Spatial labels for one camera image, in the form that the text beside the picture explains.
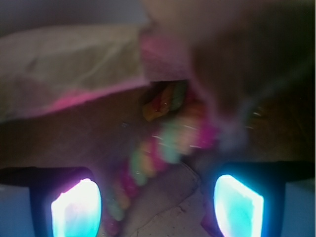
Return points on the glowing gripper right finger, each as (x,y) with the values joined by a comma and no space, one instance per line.
(249,199)

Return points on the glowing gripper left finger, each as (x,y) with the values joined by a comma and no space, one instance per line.
(65,202)

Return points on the brown paper bag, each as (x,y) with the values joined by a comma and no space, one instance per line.
(153,109)

